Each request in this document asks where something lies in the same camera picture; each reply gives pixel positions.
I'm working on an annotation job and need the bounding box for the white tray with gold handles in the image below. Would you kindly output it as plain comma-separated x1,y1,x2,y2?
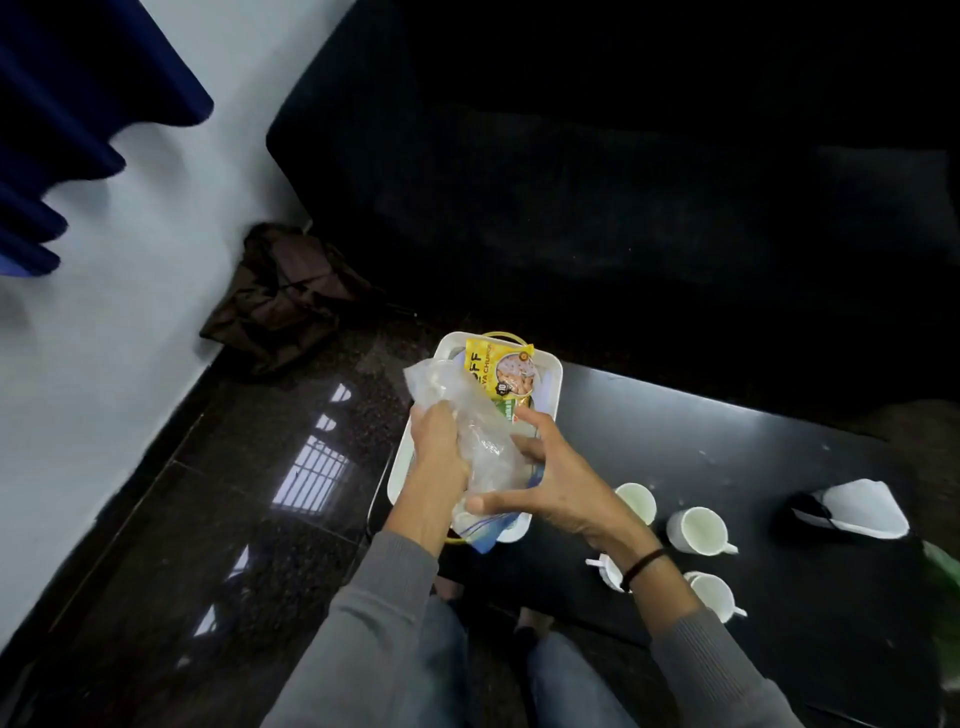
386,330,564,545

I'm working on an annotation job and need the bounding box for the person's left hand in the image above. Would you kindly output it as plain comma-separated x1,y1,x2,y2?
403,400,474,520

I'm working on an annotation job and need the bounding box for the white cup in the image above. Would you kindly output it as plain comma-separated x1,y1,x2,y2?
614,482,659,526
683,571,749,625
584,553,628,594
665,506,740,558

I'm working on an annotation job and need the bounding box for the green waste bin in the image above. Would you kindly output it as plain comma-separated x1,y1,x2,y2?
922,539,960,691

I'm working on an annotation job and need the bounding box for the person's left forearm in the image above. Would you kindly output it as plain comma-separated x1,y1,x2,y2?
258,483,470,728

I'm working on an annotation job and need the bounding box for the black round holder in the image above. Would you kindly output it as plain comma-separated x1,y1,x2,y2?
772,491,834,545

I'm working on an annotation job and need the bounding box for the black sofa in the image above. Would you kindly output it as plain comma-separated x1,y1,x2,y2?
266,0,960,406

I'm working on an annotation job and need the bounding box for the yellow snack packet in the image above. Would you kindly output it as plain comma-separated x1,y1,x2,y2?
463,337,538,403

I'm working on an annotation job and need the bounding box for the person's right leg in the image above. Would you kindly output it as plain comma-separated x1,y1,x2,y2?
517,607,639,728

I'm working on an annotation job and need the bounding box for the brown cloth bag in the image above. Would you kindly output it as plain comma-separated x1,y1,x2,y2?
198,222,376,376

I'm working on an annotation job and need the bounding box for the black table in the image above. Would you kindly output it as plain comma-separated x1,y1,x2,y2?
367,359,943,728

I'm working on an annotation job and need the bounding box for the clear zip bag blue strip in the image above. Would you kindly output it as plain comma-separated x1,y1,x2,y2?
403,358,545,555

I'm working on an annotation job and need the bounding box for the person's right hand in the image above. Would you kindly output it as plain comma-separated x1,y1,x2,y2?
463,405,663,583

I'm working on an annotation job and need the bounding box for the blue curtain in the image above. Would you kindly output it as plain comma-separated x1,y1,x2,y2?
0,0,215,279

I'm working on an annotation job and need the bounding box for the person's right forearm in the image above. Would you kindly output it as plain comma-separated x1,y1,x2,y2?
622,547,804,728

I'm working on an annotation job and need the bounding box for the white paper napkin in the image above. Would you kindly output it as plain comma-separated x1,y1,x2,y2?
793,478,911,541

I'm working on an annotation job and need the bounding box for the black wrist band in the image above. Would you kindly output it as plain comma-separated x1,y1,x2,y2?
620,547,669,592

